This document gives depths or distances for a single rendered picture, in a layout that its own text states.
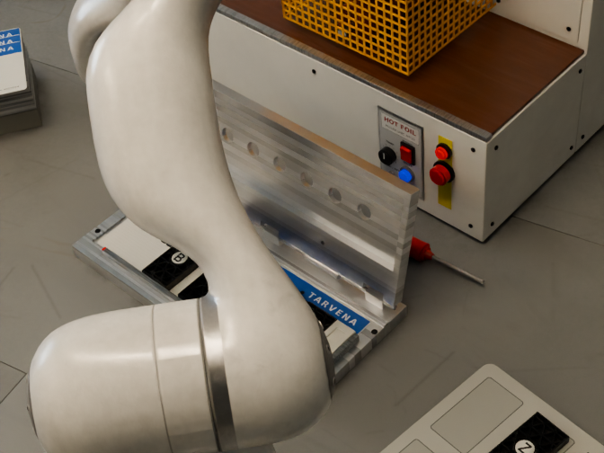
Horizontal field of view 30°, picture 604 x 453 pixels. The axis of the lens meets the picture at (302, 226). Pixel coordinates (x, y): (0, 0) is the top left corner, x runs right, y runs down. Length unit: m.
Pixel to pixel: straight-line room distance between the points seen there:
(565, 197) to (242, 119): 0.48
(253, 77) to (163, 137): 0.88
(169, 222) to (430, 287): 0.73
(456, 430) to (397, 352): 0.14
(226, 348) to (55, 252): 0.86
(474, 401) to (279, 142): 0.42
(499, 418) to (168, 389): 0.64
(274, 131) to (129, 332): 0.69
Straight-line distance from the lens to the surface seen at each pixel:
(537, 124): 1.55
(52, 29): 2.09
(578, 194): 1.66
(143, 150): 0.86
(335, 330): 1.44
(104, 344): 0.84
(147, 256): 1.59
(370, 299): 1.48
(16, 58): 1.85
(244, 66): 1.73
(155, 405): 0.83
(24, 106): 1.85
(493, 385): 1.42
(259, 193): 1.54
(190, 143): 0.86
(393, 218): 1.40
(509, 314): 1.50
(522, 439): 1.36
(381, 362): 1.45
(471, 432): 1.38
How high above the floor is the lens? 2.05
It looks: 45 degrees down
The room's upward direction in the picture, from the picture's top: 7 degrees counter-clockwise
